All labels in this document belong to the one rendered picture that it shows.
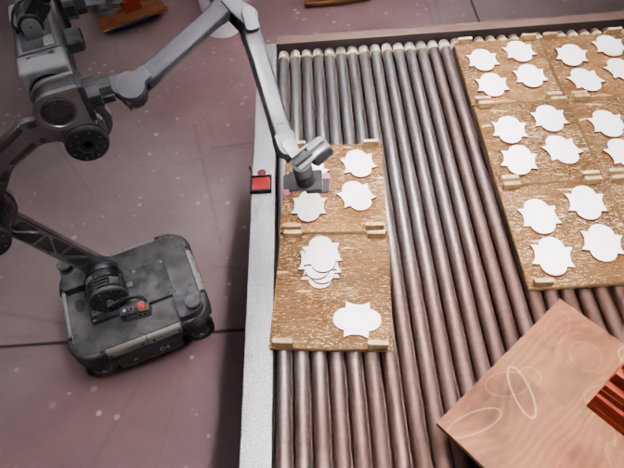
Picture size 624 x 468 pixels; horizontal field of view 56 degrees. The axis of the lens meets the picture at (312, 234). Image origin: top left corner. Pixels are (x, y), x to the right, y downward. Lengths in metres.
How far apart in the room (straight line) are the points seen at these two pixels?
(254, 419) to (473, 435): 0.56
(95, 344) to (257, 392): 1.18
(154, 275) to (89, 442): 0.75
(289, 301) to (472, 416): 0.62
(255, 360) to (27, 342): 1.66
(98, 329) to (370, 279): 1.37
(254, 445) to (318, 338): 0.34
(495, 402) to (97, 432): 1.79
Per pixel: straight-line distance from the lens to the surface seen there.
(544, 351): 1.64
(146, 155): 3.73
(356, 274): 1.81
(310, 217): 1.95
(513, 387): 1.57
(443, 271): 1.86
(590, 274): 1.94
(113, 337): 2.69
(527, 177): 2.14
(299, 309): 1.75
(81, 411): 2.87
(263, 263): 1.89
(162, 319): 2.67
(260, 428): 1.63
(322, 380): 1.66
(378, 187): 2.04
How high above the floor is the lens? 2.43
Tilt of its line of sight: 51 degrees down
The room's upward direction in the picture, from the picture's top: 6 degrees counter-clockwise
